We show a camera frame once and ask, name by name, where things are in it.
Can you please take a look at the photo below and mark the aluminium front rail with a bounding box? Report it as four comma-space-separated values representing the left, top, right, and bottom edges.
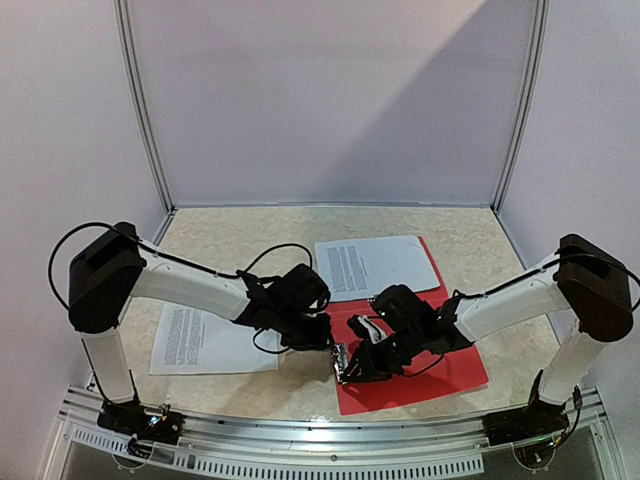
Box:
43, 387, 626, 479

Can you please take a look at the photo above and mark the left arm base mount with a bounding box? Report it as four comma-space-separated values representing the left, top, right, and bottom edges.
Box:
97, 398, 185, 445

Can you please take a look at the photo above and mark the chrome spine lever clip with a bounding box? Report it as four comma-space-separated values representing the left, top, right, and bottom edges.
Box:
332, 343, 349, 385

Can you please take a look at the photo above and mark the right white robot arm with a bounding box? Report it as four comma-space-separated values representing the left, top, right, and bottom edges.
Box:
335, 234, 639, 436

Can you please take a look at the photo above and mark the red file folder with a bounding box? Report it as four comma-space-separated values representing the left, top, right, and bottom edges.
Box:
327, 236, 489, 416

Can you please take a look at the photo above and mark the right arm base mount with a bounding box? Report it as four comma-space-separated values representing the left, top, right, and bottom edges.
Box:
482, 393, 569, 446

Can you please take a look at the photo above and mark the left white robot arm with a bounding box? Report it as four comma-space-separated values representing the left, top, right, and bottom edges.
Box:
67, 222, 333, 434

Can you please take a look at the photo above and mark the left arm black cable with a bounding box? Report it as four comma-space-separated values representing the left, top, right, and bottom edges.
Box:
47, 221, 316, 357

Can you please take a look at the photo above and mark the right aluminium corner post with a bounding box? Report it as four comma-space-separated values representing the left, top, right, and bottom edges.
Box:
491, 0, 549, 217

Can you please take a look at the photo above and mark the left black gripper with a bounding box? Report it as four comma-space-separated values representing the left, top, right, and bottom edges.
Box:
273, 305, 335, 351

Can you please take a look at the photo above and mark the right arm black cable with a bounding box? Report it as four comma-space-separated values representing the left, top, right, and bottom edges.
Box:
399, 249, 640, 379

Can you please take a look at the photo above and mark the printed paper sheet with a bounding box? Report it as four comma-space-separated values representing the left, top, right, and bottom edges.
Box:
149, 304, 280, 376
314, 235, 441, 303

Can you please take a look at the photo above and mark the aluminium corner post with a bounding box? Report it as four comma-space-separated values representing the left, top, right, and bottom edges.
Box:
113, 0, 175, 214
491, 0, 549, 217

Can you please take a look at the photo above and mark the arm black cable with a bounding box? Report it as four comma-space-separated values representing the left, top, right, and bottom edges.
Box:
399, 249, 640, 379
47, 221, 316, 357

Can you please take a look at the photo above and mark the left aluminium corner post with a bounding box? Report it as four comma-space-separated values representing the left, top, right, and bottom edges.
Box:
113, 0, 175, 214

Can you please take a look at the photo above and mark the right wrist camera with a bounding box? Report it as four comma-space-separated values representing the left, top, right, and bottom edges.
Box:
347, 315, 387, 344

